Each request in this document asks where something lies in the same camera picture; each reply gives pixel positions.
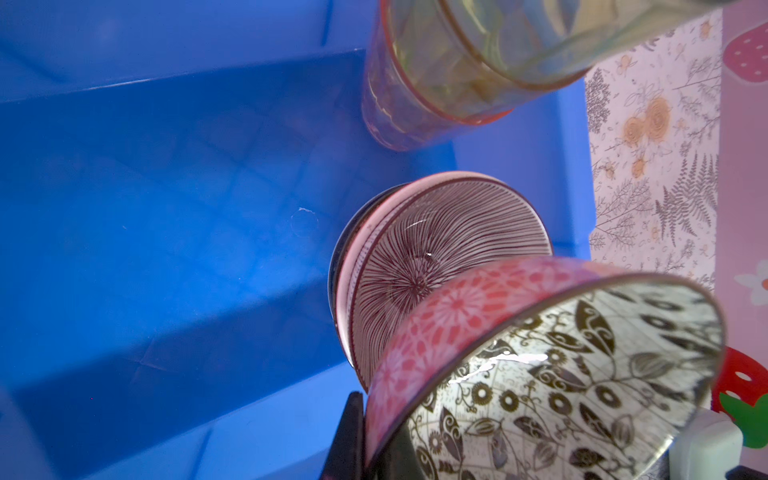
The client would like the pink transparent cup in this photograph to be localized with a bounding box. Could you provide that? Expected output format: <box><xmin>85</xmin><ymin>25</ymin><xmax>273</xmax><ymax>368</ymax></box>
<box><xmin>361</xmin><ymin>1</ymin><xmax>514</xmax><ymax>151</ymax></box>

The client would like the yellow transparent cup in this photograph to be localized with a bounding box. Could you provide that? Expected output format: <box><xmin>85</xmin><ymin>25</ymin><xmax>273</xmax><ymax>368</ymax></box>
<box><xmin>380</xmin><ymin>1</ymin><xmax>587</xmax><ymax>121</ymax></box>

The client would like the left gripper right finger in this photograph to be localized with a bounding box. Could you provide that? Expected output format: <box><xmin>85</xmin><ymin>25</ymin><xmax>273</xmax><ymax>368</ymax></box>
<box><xmin>725</xmin><ymin>465</ymin><xmax>768</xmax><ymax>480</ymax></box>

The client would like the blue plastic bin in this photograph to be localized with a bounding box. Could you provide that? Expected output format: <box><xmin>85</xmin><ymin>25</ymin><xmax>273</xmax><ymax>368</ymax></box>
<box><xmin>1</xmin><ymin>1</ymin><xmax>596</xmax><ymax>479</ymax></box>

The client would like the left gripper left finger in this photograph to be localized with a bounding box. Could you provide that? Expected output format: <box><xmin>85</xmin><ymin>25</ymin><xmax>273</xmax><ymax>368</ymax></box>
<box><xmin>319</xmin><ymin>392</ymin><xmax>365</xmax><ymax>480</ymax></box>

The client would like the white bowl with orange outside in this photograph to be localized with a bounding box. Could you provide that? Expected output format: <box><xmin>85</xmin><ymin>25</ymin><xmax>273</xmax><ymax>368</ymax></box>
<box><xmin>327</xmin><ymin>183</ymin><xmax>406</xmax><ymax>336</ymax></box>

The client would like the purple striped bowl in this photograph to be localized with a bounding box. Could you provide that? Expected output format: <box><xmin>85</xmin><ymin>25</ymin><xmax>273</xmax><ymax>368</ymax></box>
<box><xmin>335</xmin><ymin>171</ymin><xmax>554</xmax><ymax>389</ymax></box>

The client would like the pale green oblong case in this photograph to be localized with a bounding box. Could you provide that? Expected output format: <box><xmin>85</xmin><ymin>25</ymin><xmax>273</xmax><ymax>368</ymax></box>
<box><xmin>669</xmin><ymin>409</ymin><xmax>743</xmax><ymax>480</ymax></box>

